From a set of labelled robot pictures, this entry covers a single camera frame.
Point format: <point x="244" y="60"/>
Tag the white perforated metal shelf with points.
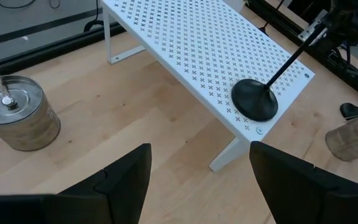
<point x="197" y="46"/>

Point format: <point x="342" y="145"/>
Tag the silver tin can candle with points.
<point x="346" y="143"/>
<point x="20" y="130"/>

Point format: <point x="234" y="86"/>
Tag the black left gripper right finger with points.
<point x="315" y="196"/>

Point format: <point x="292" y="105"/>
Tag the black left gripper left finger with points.
<point x="89" y="202"/>

